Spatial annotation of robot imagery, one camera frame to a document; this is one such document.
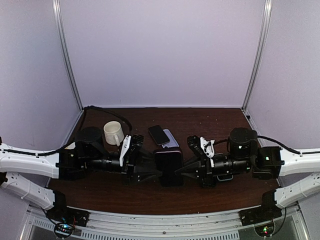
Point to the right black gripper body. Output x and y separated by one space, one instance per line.
206 172

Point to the left aluminium post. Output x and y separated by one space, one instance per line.
56 4

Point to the black phone case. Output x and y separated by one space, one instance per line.
170 150

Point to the right aluminium post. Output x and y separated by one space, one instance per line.
264 30

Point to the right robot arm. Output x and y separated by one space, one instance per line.
264 157

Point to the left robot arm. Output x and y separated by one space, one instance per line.
72 162

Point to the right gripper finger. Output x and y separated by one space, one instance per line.
190 175
190 166

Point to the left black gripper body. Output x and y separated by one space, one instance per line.
127 171

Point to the purple-edged phone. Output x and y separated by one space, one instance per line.
168 167
158 135

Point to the cream ribbed mug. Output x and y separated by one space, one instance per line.
113 133

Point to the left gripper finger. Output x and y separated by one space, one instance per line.
145 162
143 176

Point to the aluminium post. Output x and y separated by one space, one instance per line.
56 4
264 30

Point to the front aluminium rail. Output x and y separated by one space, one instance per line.
224 225

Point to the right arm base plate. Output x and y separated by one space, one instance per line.
258 215

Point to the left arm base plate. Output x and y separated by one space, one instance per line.
72 216

